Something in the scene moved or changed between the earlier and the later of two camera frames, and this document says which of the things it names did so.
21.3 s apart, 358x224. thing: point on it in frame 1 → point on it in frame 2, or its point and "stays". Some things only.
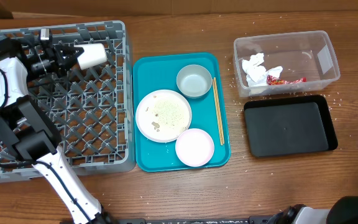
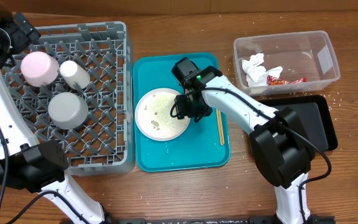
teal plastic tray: x=158 y=71 stays
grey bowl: x=194 y=81 → x=68 y=110
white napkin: x=256 y=73 stays
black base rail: x=197 y=220 stays
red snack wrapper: x=271 y=80 stays
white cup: x=94 y=53 → x=73 y=73
